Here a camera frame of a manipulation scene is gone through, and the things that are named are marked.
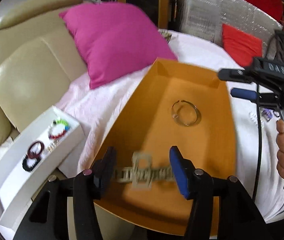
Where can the orange cardboard box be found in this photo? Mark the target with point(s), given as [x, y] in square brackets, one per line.
[179, 105]

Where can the white pink bed blanket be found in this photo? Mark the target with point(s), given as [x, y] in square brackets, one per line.
[97, 110]

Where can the patterned small pouch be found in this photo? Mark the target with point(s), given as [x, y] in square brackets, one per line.
[165, 34]

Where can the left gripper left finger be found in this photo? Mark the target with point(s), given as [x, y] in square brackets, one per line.
[103, 172]

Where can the magenta pillow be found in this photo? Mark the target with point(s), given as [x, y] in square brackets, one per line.
[114, 39]

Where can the silver foil insulation mat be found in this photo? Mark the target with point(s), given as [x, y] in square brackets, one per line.
[204, 19]

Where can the red cushion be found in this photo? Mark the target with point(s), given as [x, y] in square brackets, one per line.
[241, 47]

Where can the white jewelry box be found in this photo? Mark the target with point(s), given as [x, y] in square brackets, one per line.
[32, 157]

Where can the beige hair claw clip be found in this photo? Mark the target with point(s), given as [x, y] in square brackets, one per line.
[142, 174]

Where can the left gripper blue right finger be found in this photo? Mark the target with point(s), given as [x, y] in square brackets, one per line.
[182, 170]

